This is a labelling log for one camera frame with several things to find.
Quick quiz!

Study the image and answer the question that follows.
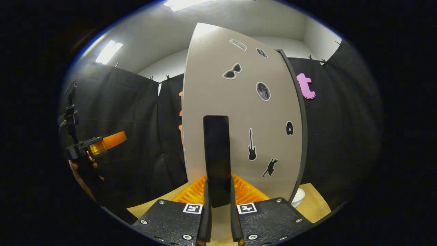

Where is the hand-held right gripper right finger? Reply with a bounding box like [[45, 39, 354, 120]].
[[229, 174, 313, 246]]

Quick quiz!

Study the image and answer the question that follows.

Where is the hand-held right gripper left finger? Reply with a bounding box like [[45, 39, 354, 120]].
[[131, 175, 213, 246]]

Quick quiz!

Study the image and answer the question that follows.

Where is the beige cabinet door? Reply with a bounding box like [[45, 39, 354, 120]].
[[181, 22, 304, 240]]

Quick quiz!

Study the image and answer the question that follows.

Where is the grey cabinet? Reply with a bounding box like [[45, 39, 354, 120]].
[[275, 49, 308, 204]]

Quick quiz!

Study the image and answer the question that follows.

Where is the white ceramic jar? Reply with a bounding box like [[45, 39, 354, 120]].
[[291, 189, 306, 208]]

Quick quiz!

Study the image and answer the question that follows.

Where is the small ceiling light panel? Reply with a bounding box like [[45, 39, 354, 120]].
[[95, 40, 123, 65]]

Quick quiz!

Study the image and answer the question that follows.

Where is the black backdrop cloth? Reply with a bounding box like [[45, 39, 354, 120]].
[[60, 38, 383, 222]]

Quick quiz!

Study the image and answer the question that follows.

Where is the large ceiling light panel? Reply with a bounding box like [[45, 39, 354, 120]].
[[163, 0, 219, 12]]

